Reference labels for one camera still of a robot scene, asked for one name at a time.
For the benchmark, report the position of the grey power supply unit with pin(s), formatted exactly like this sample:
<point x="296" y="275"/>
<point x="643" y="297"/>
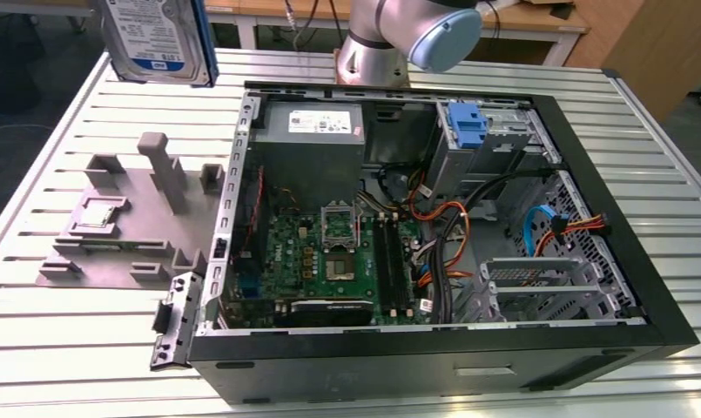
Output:
<point x="308" y="170"/>

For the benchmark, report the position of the wooden desk white frame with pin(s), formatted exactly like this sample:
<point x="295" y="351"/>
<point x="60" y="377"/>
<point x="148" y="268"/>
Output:
<point x="530" y="22"/>
<point x="228" y="8"/>

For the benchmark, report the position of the black graphics card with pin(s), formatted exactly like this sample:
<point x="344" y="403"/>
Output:
<point x="326" y="311"/>

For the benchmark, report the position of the CPU socket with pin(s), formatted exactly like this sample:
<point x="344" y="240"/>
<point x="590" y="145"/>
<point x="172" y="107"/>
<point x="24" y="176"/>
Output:
<point x="343" y="269"/>

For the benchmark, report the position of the blue plastic drive latch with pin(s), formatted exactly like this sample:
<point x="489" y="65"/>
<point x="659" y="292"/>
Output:
<point x="469" y="126"/>

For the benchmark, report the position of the black office chair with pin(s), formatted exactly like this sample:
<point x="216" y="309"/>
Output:
<point x="7" y="65"/>

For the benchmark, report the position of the thin metal locking lever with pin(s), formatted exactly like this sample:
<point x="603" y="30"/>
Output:
<point x="359" y="231"/>

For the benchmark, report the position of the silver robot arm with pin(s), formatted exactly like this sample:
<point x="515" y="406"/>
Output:
<point x="367" y="56"/>

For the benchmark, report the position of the grey parts rack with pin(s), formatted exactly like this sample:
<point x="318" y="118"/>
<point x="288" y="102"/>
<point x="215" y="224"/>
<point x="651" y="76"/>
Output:
<point x="146" y="226"/>

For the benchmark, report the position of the grey metal disk bay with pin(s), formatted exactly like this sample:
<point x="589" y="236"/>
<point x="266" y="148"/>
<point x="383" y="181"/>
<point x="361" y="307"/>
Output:
<point x="535" y="263"/>

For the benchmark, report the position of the green motherboard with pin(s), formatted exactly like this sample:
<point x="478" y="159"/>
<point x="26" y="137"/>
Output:
<point x="291" y="261"/>

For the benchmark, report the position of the grey metal drive cage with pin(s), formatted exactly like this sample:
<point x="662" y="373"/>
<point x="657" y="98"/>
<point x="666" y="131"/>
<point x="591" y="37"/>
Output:
<point x="501" y="148"/>

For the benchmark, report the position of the silver CPU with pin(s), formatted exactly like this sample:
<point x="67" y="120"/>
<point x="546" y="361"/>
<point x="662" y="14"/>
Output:
<point x="96" y="215"/>

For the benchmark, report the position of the black RAM slot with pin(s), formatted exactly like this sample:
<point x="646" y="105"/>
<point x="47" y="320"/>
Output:
<point x="386" y="261"/>
<point x="401" y="261"/>

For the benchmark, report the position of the grey card retainer bracket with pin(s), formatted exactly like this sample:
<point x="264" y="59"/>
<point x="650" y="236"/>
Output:
<point x="178" y="313"/>

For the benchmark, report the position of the hard disk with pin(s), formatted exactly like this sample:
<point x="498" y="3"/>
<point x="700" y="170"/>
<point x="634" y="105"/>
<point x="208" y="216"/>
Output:
<point x="152" y="39"/>

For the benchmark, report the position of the wooden cabinet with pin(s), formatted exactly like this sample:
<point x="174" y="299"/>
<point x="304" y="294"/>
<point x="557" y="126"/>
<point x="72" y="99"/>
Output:
<point x="663" y="52"/>

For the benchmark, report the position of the black PC case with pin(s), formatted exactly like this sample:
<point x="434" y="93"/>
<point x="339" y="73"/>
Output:
<point x="385" y="361"/>

